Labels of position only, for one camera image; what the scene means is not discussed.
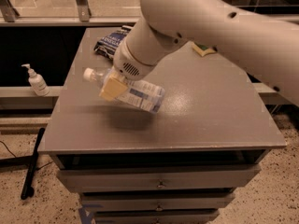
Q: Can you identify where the green and yellow sponge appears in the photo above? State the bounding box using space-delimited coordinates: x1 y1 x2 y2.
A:
192 43 216 57

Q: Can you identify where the blue label plastic water bottle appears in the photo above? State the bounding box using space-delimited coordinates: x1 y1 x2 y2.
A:
82 68 165 114

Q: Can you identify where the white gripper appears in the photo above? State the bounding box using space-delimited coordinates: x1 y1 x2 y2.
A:
99 38 153 101

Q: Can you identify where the grey drawer cabinet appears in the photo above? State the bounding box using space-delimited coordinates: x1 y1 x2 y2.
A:
40 28 285 224

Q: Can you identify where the black cable on floor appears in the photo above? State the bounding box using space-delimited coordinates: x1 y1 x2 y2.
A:
0 139 54 170

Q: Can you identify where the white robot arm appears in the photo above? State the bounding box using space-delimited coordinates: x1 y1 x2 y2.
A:
112 0 299 105

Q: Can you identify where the grey metal window rail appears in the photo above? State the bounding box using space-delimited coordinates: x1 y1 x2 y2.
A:
0 0 299 27

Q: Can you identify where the white pump dispenser bottle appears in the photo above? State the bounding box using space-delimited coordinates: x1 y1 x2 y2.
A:
22 63 50 96

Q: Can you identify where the blue chip bag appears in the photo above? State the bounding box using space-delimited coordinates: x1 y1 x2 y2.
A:
93 25 133 60

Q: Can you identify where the black bar on floor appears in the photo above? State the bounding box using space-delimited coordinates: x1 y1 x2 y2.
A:
21 128 45 200

